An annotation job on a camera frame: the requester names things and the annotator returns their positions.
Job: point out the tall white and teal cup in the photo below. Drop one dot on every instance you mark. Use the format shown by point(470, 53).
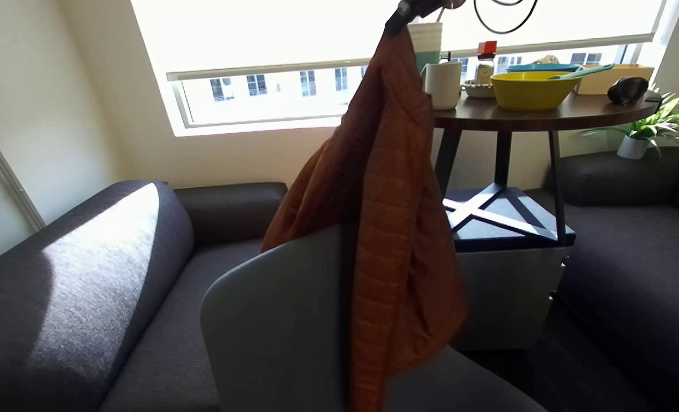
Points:
point(426, 43)

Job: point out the window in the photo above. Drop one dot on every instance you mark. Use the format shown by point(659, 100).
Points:
point(271, 97)

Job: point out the round dark wooden table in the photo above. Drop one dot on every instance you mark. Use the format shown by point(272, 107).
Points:
point(545, 117)

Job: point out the white roller blind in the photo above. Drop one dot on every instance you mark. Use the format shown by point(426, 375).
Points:
point(259, 34)

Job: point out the orange quilted jacket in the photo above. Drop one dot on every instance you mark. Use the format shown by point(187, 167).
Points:
point(385, 171)

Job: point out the white mug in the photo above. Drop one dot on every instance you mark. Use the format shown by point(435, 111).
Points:
point(443, 86)

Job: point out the dark grey sofa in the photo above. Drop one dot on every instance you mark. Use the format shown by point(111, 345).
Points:
point(59, 297)
point(631, 257)

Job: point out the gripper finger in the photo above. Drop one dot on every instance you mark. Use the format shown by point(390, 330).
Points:
point(399, 14)

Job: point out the yellow bowl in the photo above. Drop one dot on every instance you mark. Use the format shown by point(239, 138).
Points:
point(531, 94)

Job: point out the tan box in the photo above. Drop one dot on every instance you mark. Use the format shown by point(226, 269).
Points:
point(620, 74)

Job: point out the black rounded object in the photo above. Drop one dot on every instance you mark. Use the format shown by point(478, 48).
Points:
point(627, 90)

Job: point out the teal plate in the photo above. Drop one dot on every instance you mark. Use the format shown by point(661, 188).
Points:
point(540, 67)

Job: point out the shaker bottle with red lid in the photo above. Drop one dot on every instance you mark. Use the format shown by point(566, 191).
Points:
point(485, 66)

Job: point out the teal spoon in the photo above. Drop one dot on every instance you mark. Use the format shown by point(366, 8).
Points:
point(583, 71)

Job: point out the small pale bowl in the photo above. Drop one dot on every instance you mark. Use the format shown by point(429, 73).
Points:
point(478, 90)

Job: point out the white cabinet with dark top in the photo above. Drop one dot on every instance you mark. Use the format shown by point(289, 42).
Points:
point(505, 297)

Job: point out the potted plant in white pot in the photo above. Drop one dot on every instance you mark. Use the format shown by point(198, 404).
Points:
point(631, 146)

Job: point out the grey chair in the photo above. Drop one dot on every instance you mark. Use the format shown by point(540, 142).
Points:
point(271, 320)

